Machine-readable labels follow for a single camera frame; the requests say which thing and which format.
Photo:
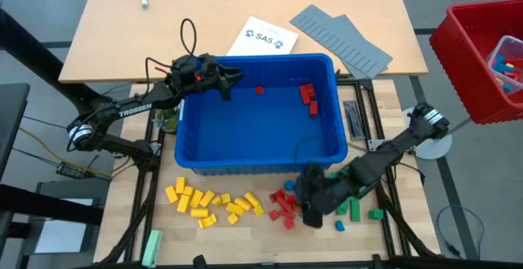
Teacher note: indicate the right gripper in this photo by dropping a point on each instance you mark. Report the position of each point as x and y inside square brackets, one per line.
[329, 201]

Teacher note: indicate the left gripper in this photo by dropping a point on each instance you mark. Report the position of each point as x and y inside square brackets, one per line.
[210, 74]

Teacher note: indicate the blue foam half cylinder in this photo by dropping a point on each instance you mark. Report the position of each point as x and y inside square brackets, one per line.
[340, 225]

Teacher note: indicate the red foam cylinder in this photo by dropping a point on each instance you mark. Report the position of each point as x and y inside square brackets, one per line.
[259, 90]

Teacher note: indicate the small red foam block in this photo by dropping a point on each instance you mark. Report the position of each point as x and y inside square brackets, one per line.
[284, 204]

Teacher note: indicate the small red rounded block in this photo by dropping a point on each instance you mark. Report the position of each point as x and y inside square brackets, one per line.
[280, 193]

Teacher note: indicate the green foam long block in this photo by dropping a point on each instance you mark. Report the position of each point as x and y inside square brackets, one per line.
[355, 209]

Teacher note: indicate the red foam arch block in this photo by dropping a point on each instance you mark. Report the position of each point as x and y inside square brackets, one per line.
[273, 197]

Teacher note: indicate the large blue plastic bin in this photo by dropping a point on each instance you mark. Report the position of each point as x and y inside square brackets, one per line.
[245, 138]

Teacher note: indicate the slotted grey bin divider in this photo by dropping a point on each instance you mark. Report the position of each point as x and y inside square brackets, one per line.
[327, 32]

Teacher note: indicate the yellow foam rectangular block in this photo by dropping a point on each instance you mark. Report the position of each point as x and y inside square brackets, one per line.
[196, 198]

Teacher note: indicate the plain grey bin divider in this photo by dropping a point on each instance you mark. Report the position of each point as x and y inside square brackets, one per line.
[346, 19]

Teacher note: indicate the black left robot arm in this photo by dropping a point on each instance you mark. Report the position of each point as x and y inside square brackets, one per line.
[130, 107]

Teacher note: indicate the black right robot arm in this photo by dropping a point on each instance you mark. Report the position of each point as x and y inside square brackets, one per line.
[392, 150]

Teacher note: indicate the red clip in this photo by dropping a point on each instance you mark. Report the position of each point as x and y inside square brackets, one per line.
[199, 77]

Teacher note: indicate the white SA5 paper sheet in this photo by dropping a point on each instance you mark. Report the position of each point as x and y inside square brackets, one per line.
[261, 36]

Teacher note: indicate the wooden desk top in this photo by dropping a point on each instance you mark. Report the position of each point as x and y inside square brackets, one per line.
[184, 36]

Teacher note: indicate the green spiky plant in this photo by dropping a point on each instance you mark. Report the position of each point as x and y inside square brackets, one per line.
[167, 115]

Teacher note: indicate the grey flat sheet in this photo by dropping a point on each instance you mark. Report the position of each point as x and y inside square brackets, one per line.
[353, 119]

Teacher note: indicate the white round floor base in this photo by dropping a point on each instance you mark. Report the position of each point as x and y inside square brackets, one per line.
[435, 148]

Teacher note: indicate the pale green object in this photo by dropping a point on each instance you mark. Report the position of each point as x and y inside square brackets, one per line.
[152, 248]

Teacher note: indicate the grey metal pole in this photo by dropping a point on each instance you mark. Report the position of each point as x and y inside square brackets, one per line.
[459, 126]

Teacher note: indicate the small black electronics box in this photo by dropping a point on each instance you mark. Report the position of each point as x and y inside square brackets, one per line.
[70, 170]

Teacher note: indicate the black desk leg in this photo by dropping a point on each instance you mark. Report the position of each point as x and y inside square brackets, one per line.
[24, 44]

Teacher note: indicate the black bar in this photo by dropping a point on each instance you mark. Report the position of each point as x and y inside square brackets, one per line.
[49, 205]

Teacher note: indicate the red plastic bin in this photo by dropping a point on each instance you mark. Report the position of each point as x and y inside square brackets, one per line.
[457, 56]

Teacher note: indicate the black flat panel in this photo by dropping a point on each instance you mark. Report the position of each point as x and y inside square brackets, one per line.
[12, 130]

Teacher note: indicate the grey floor stand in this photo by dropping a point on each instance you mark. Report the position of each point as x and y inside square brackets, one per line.
[61, 236]

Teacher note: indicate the blue toy piece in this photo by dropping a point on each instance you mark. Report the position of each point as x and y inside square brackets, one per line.
[499, 62]

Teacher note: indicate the red toy piece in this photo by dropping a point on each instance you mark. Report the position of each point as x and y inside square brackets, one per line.
[512, 76]

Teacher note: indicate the clear plastic container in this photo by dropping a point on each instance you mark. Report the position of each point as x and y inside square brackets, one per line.
[510, 48]

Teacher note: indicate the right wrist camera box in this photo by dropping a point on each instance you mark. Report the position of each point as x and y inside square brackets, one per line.
[310, 179]

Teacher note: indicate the silver corner bracket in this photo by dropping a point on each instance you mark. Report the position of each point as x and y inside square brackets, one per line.
[374, 144]

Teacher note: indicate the black frame strut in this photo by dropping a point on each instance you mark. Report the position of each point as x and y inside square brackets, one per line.
[412, 236]
[116, 246]

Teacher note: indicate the black table-level camera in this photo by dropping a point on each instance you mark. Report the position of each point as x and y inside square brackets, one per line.
[199, 261]

